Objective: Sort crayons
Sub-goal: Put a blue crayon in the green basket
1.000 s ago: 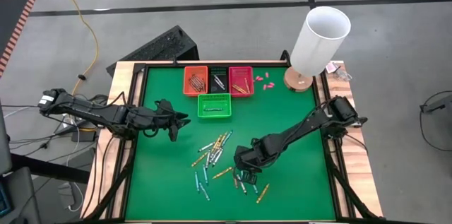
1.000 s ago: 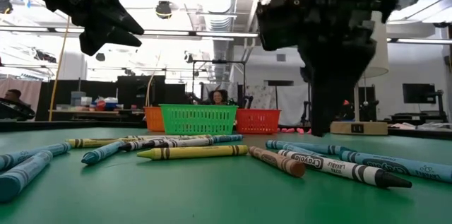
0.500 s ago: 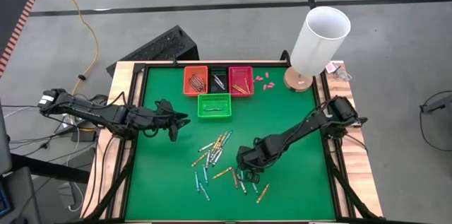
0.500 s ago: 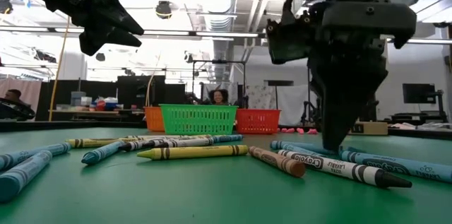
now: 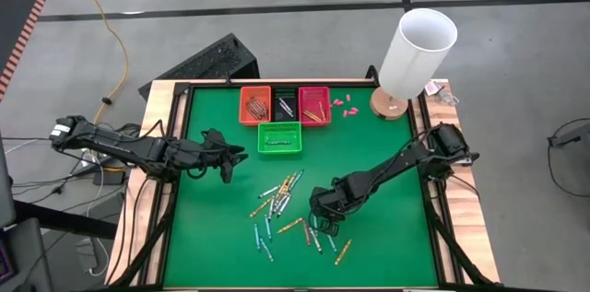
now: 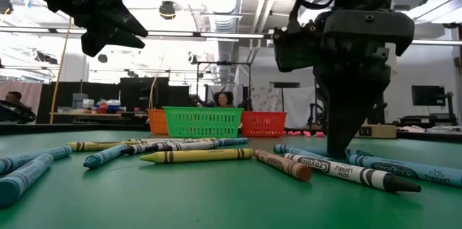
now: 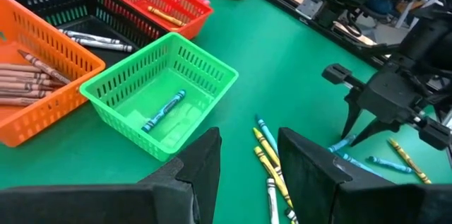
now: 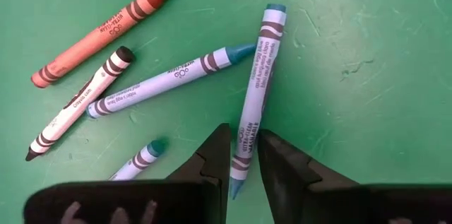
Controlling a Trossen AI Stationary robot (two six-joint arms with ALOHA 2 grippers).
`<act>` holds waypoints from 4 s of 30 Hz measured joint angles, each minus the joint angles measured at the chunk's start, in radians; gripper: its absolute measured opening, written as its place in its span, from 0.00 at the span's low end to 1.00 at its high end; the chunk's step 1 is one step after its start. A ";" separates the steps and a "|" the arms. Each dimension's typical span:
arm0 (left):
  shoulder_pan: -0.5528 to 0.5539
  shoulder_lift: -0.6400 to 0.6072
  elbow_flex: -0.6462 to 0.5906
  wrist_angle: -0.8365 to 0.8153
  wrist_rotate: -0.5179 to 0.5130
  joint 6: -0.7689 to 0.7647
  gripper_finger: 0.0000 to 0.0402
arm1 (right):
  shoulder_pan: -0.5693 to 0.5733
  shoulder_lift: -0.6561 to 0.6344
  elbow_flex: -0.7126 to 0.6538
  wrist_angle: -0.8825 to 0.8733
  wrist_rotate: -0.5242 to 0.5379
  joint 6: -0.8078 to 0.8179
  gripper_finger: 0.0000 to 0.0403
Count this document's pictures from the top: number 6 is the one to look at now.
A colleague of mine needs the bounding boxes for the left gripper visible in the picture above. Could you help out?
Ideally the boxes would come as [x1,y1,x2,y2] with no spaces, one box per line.
[74,0,148,58]

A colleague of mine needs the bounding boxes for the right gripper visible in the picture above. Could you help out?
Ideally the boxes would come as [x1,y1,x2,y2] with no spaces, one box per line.
[313,8,416,159]

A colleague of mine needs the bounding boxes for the yellow crayon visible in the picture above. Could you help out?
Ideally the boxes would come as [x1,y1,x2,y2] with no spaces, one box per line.
[139,147,256,165]
[66,138,145,152]

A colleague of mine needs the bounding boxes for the white shade table lamp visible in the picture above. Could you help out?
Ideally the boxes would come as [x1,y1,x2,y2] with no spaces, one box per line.
[355,43,398,139]

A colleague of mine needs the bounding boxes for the brown crayon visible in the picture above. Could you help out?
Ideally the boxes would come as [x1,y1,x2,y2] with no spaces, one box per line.
[253,148,313,182]

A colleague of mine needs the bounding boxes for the red plastic basket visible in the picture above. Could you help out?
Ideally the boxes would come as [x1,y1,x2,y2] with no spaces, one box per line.
[240,111,288,138]

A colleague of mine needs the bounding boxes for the yellow pole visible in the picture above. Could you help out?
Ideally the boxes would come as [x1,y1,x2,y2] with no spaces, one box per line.
[49,17,72,125]

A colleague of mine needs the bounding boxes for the black monitor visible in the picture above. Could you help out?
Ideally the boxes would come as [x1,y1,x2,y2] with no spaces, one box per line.
[411,84,447,107]

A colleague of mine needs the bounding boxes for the cluttered background table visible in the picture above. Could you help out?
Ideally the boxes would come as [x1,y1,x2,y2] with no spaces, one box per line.
[49,93,149,126]

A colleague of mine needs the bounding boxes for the orange plastic basket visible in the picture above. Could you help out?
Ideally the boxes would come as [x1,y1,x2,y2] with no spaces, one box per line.
[147,108,169,136]

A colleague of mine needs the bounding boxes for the pink curtain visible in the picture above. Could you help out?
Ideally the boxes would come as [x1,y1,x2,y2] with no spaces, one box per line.
[0,79,43,125]

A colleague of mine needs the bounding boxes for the person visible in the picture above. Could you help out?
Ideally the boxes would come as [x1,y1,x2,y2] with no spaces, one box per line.
[212,90,235,108]
[0,90,33,124]

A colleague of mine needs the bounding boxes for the green plastic basket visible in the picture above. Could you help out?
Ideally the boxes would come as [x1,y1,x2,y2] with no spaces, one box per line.
[162,105,243,139]

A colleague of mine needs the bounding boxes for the green table mat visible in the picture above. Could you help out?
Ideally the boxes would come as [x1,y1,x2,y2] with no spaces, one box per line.
[0,129,462,229]

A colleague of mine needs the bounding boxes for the black ceiling dome camera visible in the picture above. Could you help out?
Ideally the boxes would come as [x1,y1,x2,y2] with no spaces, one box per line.
[158,0,177,20]

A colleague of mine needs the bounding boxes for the black partition wall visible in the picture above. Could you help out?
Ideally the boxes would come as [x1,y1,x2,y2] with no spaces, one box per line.
[35,76,191,126]

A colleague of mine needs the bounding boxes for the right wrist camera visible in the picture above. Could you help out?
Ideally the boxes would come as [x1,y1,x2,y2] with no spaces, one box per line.
[272,19,326,74]

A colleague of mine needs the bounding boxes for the black ring hoop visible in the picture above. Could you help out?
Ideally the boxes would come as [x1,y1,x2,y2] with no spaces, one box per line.
[0,99,37,124]

